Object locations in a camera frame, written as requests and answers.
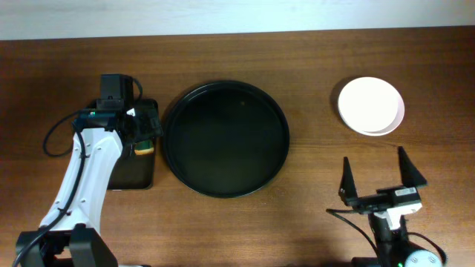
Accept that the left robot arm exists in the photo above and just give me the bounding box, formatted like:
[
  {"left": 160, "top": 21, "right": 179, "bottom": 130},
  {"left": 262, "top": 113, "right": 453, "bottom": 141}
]
[{"left": 13, "top": 74, "right": 163, "bottom": 267}]

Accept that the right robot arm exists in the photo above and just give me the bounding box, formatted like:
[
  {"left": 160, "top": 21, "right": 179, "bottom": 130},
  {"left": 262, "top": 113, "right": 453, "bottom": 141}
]
[{"left": 327, "top": 146, "right": 447, "bottom": 267}]

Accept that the green yellow sponge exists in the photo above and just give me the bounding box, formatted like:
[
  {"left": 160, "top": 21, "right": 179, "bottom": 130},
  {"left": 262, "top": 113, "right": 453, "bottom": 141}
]
[{"left": 134, "top": 139, "right": 154, "bottom": 156}]

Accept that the round black tray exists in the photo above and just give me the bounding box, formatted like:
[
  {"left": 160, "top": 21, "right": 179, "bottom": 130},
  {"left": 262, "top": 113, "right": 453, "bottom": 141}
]
[{"left": 162, "top": 80, "right": 290, "bottom": 198}]

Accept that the rectangular black tray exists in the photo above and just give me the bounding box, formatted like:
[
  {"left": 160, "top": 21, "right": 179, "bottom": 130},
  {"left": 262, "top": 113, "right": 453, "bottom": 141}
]
[{"left": 108, "top": 99, "right": 159, "bottom": 190}]

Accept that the white plate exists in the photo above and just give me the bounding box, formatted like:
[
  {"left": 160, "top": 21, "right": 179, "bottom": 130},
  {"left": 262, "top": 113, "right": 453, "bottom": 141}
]
[
  {"left": 338, "top": 95, "right": 405, "bottom": 136},
  {"left": 337, "top": 76, "right": 405, "bottom": 136}
]

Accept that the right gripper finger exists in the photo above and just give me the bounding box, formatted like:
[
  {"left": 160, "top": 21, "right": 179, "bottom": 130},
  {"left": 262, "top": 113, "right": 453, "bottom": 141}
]
[
  {"left": 398, "top": 146, "right": 428, "bottom": 188},
  {"left": 338, "top": 157, "right": 358, "bottom": 200}
]

